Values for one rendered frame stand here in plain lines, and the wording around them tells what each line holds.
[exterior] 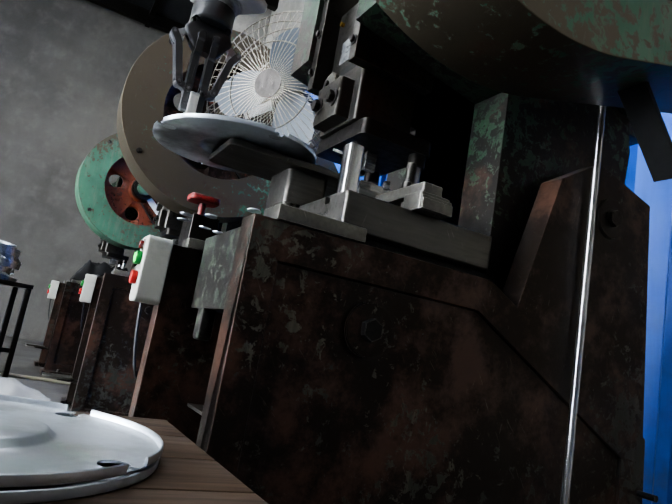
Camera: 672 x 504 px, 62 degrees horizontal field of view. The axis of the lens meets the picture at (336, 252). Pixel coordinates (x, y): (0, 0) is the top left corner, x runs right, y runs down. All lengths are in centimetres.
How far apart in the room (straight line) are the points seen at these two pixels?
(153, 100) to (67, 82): 561
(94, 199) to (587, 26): 353
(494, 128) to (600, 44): 32
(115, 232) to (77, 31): 459
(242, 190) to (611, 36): 178
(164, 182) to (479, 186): 151
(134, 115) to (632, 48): 187
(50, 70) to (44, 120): 63
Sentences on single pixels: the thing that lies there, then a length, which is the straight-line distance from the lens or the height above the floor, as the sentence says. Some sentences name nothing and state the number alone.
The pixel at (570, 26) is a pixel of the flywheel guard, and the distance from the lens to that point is 87.
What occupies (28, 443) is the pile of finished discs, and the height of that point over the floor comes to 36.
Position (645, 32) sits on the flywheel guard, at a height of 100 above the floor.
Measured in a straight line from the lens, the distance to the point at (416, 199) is 92.
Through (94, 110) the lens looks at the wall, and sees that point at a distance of 795.
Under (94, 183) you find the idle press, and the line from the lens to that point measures 408.
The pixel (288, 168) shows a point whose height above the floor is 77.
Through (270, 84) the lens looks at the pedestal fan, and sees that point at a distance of 196.
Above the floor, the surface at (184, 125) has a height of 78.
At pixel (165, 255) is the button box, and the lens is 119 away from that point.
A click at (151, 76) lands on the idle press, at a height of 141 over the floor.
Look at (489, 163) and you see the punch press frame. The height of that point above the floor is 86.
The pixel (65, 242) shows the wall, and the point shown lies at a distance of 760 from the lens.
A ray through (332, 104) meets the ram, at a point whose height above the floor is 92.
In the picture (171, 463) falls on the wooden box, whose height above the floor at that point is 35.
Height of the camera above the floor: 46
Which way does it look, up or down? 10 degrees up
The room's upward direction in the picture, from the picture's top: 10 degrees clockwise
